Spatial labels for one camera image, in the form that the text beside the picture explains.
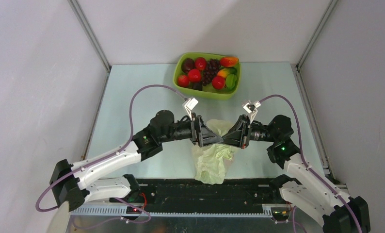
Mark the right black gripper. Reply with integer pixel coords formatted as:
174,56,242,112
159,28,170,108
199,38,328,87
221,114,277,149

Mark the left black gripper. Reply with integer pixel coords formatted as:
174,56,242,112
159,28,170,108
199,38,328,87
159,112,223,147

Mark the pale green plastic bag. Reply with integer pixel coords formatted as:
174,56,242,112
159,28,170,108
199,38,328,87
191,119,240,185

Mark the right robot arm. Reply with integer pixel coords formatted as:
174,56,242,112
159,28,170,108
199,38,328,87
223,115,370,233

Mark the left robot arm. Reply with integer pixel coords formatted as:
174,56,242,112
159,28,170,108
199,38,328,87
49,110,223,211

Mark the red fake fruit lower right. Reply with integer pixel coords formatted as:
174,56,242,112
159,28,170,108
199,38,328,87
211,76,225,90

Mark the red fake fruit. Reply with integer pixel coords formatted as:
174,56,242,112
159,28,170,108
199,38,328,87
187,68,202,83
194,57,207,71
211,76,225,90

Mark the green fake starfruit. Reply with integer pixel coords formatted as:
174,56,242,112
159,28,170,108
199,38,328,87
225,74,238,90

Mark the fake strawberry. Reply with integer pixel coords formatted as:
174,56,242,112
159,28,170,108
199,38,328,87
176,74,190,88

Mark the red fake fruit middle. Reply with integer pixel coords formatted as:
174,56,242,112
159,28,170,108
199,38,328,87
187,68,202,83

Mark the yellow green fake mango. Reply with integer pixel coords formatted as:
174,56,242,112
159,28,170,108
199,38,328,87
217,67,237,79

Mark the fake grape bunch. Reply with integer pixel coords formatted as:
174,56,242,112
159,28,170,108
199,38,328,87
201,59,221,86

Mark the red fake fruit top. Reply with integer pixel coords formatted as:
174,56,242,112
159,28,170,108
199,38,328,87
194,57,207,71

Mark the dark red fake plum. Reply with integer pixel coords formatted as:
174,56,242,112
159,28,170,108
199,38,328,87
181,58,195,73

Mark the orange red fake mango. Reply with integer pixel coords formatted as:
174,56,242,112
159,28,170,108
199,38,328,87
219,57,239,67

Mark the green plastic fruit bowl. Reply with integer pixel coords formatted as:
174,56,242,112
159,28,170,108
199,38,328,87
173,52,241,100

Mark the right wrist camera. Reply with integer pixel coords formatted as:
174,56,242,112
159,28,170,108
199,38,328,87
242,100,261,123

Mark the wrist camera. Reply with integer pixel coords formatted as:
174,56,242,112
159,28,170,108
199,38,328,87
242,100,261,123
182,97,199,120

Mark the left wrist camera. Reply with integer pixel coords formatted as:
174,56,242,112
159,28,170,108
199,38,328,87
182,97,199,120

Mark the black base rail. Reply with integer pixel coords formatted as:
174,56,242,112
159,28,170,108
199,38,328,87
123,178,286,214

